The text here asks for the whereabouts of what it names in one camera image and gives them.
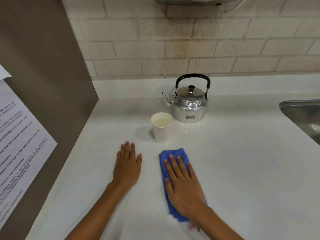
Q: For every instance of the person's left forearm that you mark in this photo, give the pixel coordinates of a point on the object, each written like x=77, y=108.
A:
x=95, y=217

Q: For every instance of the blank white paper sheet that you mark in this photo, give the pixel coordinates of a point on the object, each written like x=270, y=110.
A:
x=3, y=72

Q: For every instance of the white printed paper notice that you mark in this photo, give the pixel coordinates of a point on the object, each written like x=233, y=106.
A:
x=20, y=152

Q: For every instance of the silver metal kettle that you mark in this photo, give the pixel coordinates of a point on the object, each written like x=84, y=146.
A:
x=190, y=104

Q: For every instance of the person's left hand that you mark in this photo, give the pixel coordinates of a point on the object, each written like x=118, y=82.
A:
x=127, y=167

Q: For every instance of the person's right hand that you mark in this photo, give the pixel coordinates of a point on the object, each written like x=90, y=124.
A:
x=182, y=187

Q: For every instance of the stainless steel sink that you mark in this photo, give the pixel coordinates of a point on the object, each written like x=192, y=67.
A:
x=303, y=117

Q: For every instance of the blue cloth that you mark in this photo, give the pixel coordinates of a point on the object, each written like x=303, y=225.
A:
x=175, y=153

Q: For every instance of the brown cabinet side panel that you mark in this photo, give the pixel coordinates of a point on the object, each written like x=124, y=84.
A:
x=50, y=72

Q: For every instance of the white paper cup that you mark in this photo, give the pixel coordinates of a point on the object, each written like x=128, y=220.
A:
x=162, y=128

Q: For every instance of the white countertop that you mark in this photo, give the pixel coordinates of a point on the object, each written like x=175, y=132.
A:
x=237, y=172

